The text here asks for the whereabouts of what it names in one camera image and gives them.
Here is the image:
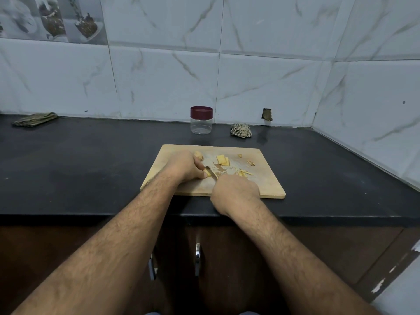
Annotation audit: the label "person's left hand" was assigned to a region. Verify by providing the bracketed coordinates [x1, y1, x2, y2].
[160, 150, 207, 192]

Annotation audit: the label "person's right hand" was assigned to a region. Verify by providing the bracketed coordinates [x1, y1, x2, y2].
[209, 174, 263, 218]

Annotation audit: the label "pile of ginger strips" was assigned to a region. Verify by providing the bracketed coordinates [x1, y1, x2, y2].
[214, 166, 254, 179]

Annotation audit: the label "wooden cutting board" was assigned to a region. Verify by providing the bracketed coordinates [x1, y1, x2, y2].
[140, 144, 287, 200]

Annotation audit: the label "clear jar maroon lid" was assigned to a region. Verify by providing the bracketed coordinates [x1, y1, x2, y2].
[190, 105, 214, 135]

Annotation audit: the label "person's right forearm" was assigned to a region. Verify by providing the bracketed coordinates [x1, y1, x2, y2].
[238, 199, 380, 315]

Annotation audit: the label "person's left forearm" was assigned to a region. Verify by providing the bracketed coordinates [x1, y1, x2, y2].
[12, 171, 182, 315]

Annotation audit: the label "small ginger peel scraps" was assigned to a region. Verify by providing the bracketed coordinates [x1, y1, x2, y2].
[235, 152, 257, 167]

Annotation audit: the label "black countertop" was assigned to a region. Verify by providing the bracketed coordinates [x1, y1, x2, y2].
[0, 114, 420, 226]

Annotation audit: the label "person's blue clothing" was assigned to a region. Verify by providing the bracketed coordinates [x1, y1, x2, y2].
[143, 311, 263, 315]

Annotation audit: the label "crumpled patterned cloth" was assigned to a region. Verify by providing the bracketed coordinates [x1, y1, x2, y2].
[230, 123, 253, 140]

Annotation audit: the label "brown wooden cabinet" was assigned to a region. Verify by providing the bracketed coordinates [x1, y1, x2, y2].
[0, 220, 420, 315]

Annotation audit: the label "folded green cloth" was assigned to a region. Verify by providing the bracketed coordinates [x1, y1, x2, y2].
[12, 112, 60, 128]

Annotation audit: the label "decorative picture tiles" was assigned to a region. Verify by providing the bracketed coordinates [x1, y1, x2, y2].
[0, 0, 108, 46]

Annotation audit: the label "metal cabinet handle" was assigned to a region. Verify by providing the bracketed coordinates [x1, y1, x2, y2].
[147, 252, 158, 282]
[193, 242, 203, 278]

